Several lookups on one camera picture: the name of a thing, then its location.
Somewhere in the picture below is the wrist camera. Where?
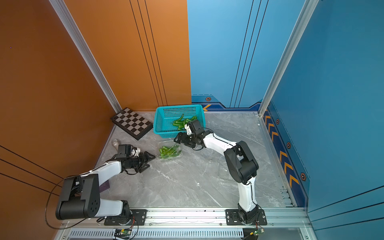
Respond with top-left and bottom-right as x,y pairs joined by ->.
131,147 -> 141,158
184,122 -> 193,136

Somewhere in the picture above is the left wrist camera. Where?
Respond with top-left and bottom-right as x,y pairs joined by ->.
131,147 -> 141,158

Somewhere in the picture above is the green pepper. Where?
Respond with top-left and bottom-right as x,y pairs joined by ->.
173,115 -> 184,126
178,116 -> 197,130

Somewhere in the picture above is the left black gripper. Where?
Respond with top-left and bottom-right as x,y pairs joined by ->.
127,150 -> 156,172

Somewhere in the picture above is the black white checkerboard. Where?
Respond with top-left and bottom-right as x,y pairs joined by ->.
111,108 -> 153,140

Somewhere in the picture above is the teal plastic basket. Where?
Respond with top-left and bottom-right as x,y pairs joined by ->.
154,105 -> 206,138

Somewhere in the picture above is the purple cube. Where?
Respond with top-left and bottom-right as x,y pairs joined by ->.
99,181 -> 110,193

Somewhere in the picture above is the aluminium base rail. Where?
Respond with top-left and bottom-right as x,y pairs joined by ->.
55,207 -> 317,240

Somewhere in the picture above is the left circuit board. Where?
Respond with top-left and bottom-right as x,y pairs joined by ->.
113,229 -> 132,240

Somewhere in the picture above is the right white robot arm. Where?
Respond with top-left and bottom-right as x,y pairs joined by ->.
174,120 -> 268,226

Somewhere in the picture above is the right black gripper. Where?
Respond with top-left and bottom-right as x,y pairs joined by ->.
173,131 -> 198,148

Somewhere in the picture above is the aluminium frame post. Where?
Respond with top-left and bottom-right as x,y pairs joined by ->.
49,0 -> 122,113
258,0 -> 319,117

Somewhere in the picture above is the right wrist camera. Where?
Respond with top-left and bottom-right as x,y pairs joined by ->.
184,122 -> 193,136

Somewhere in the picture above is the right aluminium frame post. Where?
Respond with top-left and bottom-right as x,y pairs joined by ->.
258,0 -> 319,117

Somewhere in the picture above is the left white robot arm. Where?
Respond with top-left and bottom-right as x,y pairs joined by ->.
56,145 -> 156,226

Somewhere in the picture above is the clear pepper container front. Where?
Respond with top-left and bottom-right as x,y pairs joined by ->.
158,141 -> 183,160

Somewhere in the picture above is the circuit board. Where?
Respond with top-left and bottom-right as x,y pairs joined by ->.
113,229 -> 132,240
250,228 -> 265,236

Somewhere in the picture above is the left aluminium frame post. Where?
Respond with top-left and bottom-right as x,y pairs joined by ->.
49,0 -> 122,113

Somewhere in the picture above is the right circuit board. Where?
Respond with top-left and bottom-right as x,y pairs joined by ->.
250,228 -> 265,236

